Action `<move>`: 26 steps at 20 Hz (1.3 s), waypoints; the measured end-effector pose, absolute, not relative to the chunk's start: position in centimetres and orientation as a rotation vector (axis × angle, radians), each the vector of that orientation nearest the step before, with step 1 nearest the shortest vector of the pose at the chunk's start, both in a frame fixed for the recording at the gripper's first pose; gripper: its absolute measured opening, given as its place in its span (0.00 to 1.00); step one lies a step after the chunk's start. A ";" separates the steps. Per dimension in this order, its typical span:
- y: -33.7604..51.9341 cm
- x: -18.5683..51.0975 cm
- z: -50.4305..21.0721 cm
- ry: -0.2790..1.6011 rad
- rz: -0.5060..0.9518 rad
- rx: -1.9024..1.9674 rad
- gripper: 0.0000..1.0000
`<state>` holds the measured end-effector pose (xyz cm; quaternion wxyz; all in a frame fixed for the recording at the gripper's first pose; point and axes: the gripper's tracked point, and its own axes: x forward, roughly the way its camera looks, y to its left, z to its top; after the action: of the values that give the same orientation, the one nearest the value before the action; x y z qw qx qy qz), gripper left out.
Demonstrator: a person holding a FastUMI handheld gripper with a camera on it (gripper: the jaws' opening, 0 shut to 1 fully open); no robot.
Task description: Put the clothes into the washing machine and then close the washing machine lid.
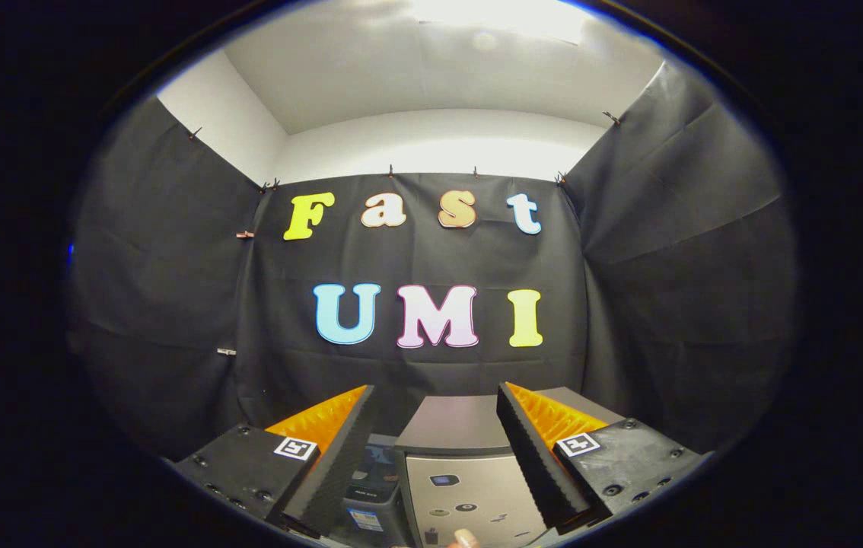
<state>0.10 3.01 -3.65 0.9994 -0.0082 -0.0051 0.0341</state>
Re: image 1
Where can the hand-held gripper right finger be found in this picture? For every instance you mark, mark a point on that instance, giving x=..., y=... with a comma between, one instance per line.
x=534, y=457

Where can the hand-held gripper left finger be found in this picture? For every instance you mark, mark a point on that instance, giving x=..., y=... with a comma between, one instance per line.
x=340, y=457

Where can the black backdrop cloth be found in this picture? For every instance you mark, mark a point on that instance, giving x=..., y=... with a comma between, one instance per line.
x=431, y=259

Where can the ceiling light panel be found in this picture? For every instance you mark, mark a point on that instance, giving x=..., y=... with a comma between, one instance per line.
x=500, y=17

